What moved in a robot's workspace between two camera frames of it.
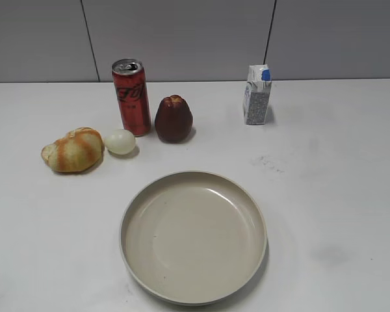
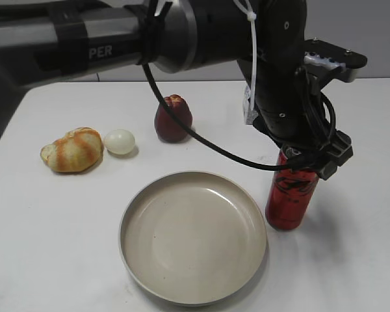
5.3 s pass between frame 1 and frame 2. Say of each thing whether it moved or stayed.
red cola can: moved
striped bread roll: stayed
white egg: stayed
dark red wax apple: stayed
